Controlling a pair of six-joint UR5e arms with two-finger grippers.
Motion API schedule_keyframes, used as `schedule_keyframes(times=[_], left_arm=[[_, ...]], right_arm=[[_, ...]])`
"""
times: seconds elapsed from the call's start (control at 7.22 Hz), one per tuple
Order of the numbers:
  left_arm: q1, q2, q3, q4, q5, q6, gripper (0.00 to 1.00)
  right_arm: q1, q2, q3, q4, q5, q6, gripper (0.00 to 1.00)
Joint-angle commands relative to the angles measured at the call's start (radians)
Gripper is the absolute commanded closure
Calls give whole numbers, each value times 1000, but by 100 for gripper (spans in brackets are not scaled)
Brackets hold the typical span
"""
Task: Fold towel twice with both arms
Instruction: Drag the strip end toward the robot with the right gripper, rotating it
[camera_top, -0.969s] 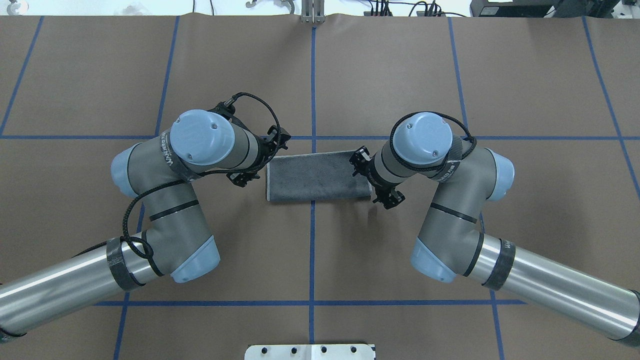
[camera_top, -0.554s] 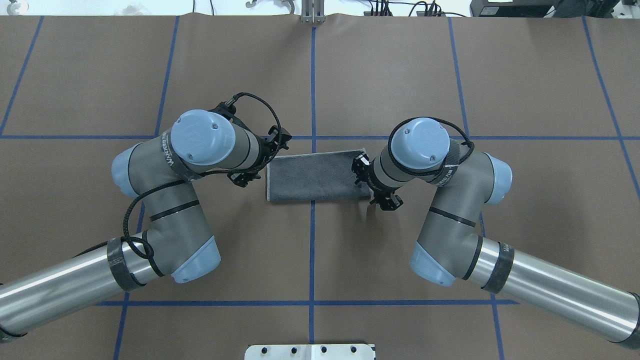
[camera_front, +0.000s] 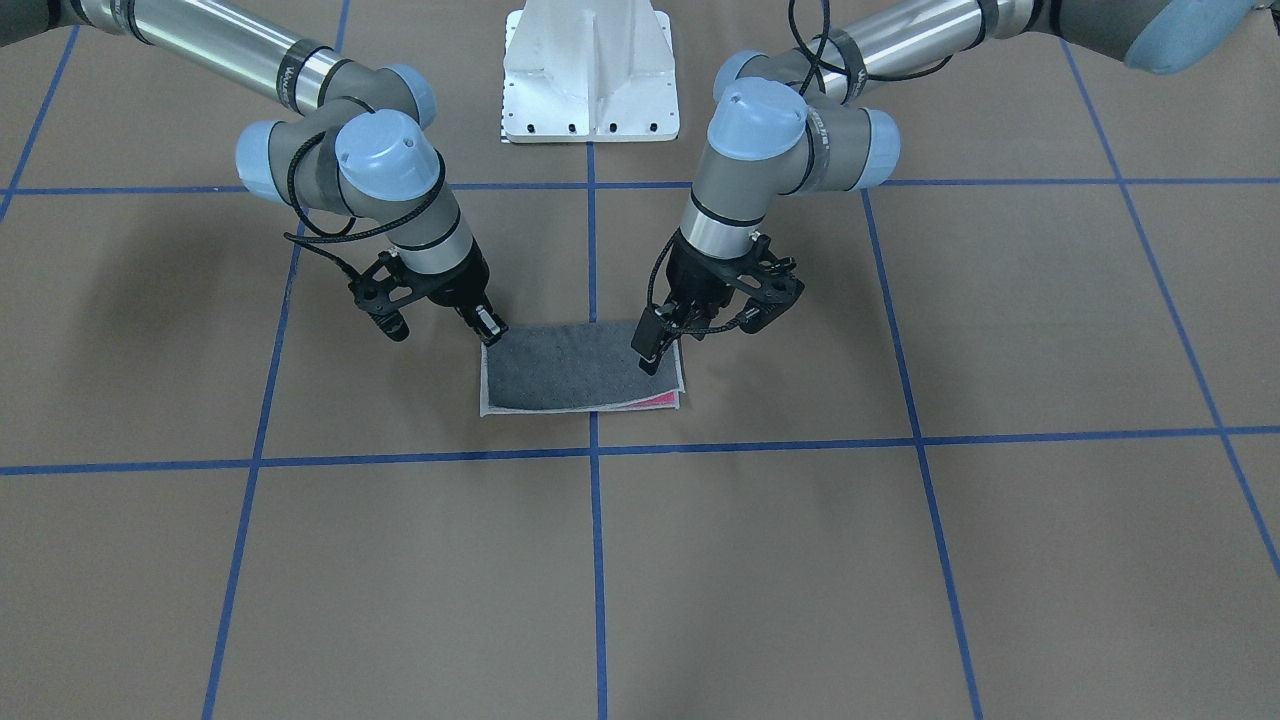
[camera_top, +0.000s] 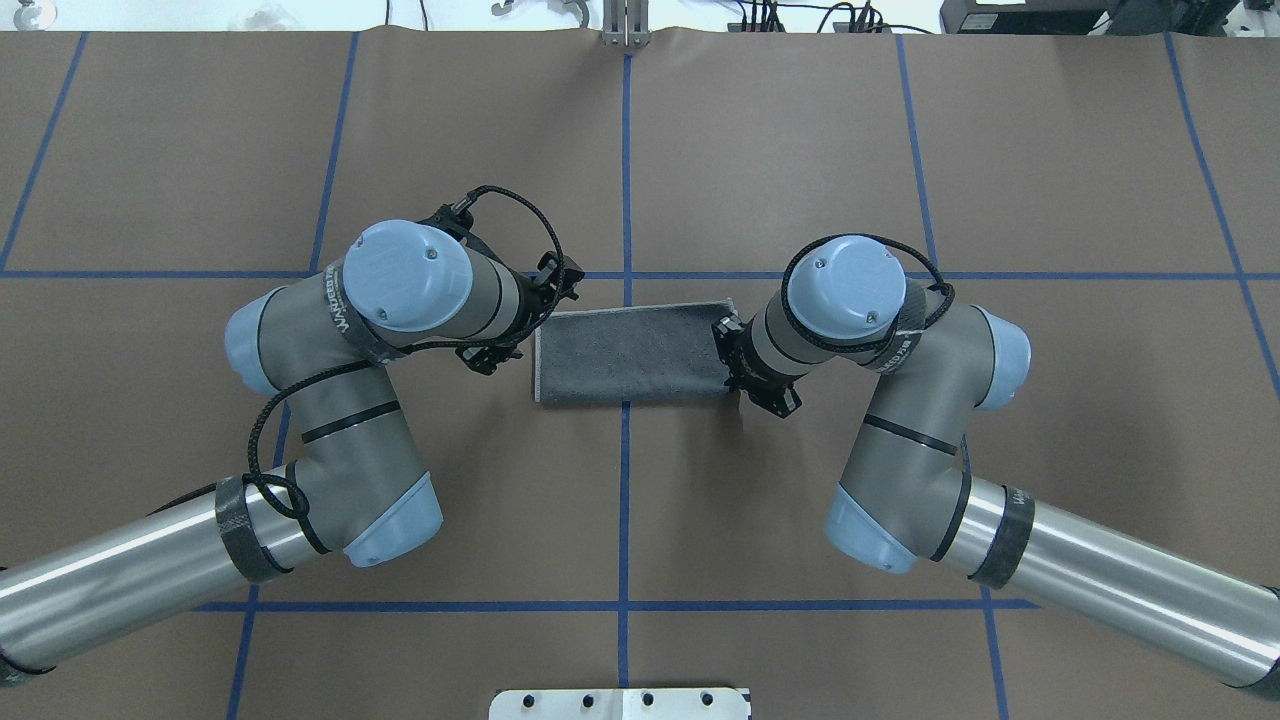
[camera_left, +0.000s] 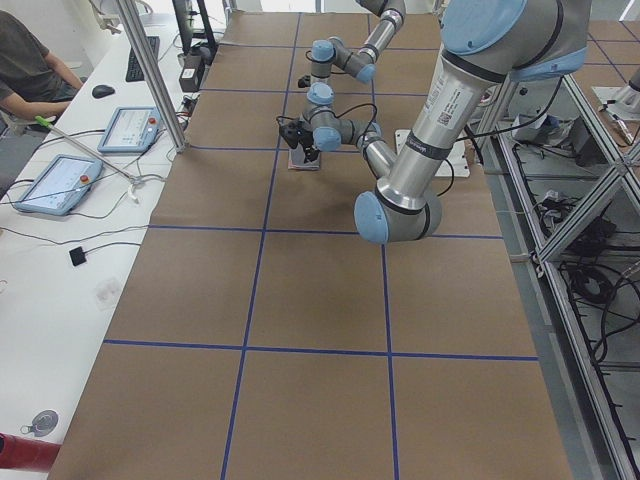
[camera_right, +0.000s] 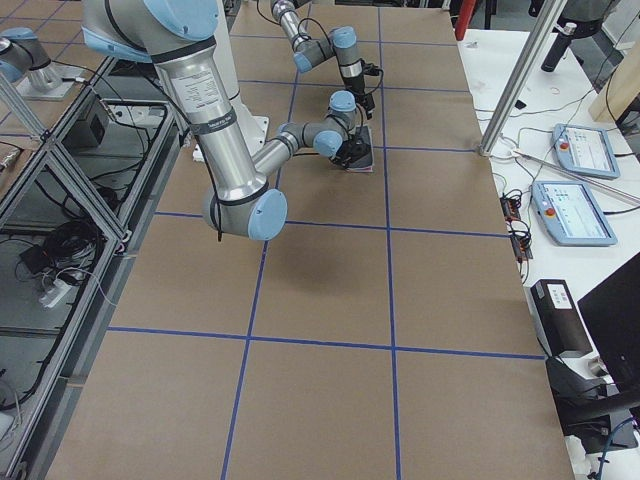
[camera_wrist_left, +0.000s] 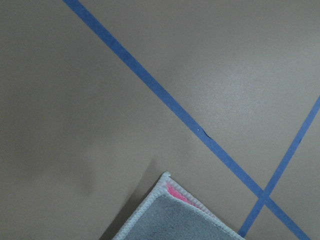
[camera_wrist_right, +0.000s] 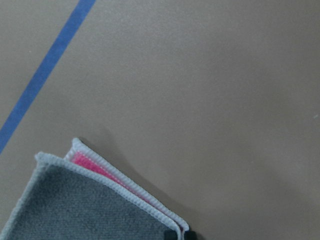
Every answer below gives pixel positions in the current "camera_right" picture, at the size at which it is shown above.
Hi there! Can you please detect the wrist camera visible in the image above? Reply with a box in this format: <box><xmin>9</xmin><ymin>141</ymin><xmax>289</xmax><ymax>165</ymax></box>
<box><xmin>362</xmin><ymin>63</ymin><xmax>384</xmax><ymax>77</ymax></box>

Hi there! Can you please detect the white power strip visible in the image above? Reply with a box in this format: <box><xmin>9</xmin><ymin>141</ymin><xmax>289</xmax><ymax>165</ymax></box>
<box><xmin>39</xmin><ymin>278</ymin><xmax>71</xmax><ymax>309</ymax></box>

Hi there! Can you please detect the far teach pendant tablet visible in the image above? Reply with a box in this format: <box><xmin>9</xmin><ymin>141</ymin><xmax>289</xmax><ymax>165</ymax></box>
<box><xmin>552</xmin><ymin>123</ymin><xmax>620</xmax><ymax>180</ymax></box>

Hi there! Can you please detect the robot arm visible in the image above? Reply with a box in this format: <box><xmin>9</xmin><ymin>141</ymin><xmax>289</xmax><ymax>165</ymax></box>
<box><xmin>82</xmin><ymin>1</ymin><xmax>375</xmax><ymax>241</ymax></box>
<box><xmin>256</xmin><ymin>0</ymin><xmax>382</xmax><ymax>120</ymax></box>

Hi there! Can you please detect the black box with label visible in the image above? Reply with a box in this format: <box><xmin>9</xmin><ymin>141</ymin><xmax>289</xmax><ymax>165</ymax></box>
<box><xmin>530</xmin><ymin>279</ymin><xmax>593</xmax><ymax>358</ymax></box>

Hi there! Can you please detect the black monitor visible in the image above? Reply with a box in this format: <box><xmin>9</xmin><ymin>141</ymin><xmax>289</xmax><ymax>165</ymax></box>
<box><xmin>546</xmin><ymin>256</ymin><xmax>639</xmax><ymax>453</ymax></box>

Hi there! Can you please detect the teach pendant tablet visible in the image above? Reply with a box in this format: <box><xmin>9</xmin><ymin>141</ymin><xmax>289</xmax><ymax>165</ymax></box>
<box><xmin>531</xmin><ymin>180</ymin><xmax>618</xmax><ymax>247</ymax></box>
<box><xmin>552</xmin><ymin>123</ymin><xmax>620</xmax><ymax>180</ymax></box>

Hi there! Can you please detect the near teach pendant tablet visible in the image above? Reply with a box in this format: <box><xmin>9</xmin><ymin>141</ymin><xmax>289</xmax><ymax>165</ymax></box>
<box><xmin>531</xmin><ymin>180</ymin><xmax>618</xmax><ymax>247</ymax></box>

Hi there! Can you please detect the aluminium frame rail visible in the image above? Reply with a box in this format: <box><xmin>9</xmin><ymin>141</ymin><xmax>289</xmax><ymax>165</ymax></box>
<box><xmin>0</xmin><ymin>54</ymin><xmax>186</xmax><ymax>480</ymax></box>

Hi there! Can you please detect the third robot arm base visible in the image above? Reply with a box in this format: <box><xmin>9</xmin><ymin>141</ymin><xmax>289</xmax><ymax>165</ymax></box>
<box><xmin>1</xmin><ymin>27</ymin><xmax>84</xmax><ymax>101</ymax></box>

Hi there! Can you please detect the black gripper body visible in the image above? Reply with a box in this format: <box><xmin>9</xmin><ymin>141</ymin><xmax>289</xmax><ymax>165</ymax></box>
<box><xmin>331</xmin><ymin>139</ymin><xmax>373</xmax><ymax>169</ymax></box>
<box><xmin>345</xmin><ymin>74</ymin><xmax>375</xmax><ymax>119</ymax></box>

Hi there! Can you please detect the pink towel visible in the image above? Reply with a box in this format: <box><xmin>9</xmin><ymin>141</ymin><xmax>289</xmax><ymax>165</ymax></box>
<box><xmin>342</xmin><ymin>125</ymin><xmax>374</xmax><ymax>173</ymax></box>

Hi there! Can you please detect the aluminium frame post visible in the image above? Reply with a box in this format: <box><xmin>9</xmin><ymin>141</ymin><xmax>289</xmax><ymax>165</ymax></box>
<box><xmin>478</xmin><ymin>0</ymin><xmax>567</xmax><ymax>157</ymax></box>

